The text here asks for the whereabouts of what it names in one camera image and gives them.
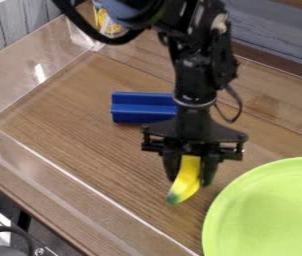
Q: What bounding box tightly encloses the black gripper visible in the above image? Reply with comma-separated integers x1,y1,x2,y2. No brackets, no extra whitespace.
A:
142,108,249,187

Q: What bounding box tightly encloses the yellow toy banana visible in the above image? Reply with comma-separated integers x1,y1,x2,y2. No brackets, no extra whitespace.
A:
167,155,201,205

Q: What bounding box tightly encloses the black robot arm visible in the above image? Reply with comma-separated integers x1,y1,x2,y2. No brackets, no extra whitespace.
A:
52,0,247,186

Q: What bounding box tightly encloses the green plate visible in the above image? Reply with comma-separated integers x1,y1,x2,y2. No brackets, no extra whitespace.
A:
202,157,302,256

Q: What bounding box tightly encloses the blue plastic block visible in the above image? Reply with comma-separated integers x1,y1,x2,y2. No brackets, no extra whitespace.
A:
111,92,177,123

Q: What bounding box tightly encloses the yellow labelled tin can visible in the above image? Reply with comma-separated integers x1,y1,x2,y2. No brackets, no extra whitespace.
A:
92,0,126,38

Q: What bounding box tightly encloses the clear acrylic corner bracket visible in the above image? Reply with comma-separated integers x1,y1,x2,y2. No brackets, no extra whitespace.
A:
66,19,104,52

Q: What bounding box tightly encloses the clear acrylic barrier wall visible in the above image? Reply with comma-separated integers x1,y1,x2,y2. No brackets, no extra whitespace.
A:
0,18,201,256

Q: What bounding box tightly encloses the black cable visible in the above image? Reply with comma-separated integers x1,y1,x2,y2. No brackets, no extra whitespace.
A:
0,225,35,256

